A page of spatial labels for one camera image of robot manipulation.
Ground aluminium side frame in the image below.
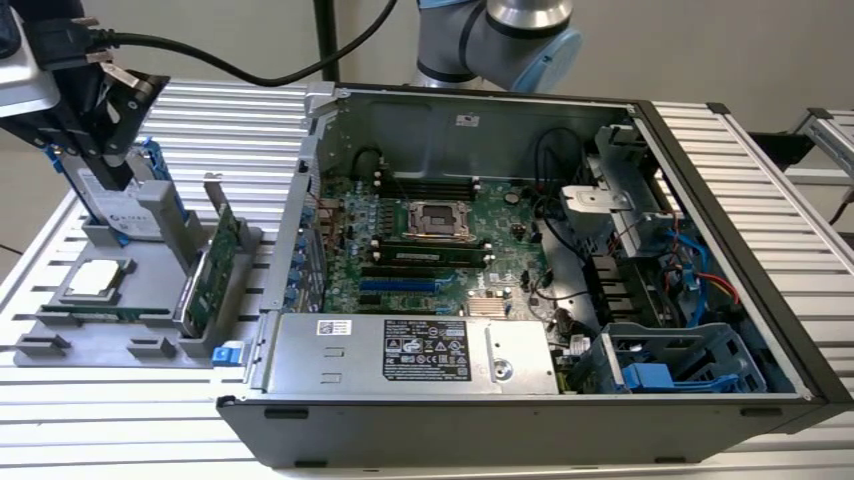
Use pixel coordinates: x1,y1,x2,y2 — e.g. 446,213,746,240
784,107,854,189

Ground black vertical pole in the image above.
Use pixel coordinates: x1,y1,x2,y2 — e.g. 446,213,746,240
313,0,343,84

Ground installed green RAM stick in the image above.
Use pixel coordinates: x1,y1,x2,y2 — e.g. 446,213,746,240
381,251,488,262

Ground silver power supply unit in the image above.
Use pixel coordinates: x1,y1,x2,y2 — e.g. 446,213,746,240
263,313,562,396

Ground hard disk in blue carrier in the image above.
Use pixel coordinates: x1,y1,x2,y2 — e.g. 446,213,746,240
39,139,186,249

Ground grey plastic disk bay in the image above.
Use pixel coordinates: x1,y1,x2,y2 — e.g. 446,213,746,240
573,322,769,396

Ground loose green RAM stick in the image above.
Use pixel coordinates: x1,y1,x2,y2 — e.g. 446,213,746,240
39,303,173,319

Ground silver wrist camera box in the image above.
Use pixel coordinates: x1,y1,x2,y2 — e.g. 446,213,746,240
0,9,66,119

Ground CPU socket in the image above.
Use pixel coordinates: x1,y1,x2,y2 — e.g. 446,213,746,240
399,199,473,239

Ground open grey PC case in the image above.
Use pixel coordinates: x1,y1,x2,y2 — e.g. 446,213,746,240
217,82,854,469

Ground red and yellow wires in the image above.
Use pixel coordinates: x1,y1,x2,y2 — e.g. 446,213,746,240
697,272,742,304

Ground grey parts rack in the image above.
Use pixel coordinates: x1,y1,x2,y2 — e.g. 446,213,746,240
11,172,269,370

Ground silver CPU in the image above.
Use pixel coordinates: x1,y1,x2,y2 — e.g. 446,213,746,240
66,259,129,296

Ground silver chipset heatsink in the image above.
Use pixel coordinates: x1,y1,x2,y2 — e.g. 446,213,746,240
466,298,513,319

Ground blue expansion slot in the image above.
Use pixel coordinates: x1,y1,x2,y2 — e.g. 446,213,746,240
362,280,440,294

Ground thick black camera cable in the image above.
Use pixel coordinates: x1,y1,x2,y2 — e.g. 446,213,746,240
26,0,399,87

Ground silver metal drive cage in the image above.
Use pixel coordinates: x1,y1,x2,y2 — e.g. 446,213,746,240
558,124,680,259

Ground blue disk bay latch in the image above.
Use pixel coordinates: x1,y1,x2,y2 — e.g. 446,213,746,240
620,362,742,394

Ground long black expansion slot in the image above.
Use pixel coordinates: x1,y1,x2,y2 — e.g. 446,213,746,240
362,266,446,280

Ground green motherboard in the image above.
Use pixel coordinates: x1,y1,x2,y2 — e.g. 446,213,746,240
319,177,553,319

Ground blue case latch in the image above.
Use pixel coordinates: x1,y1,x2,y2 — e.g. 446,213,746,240
210,341,243,369

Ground blue data wire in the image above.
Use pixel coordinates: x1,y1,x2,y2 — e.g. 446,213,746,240
666,227,713,326

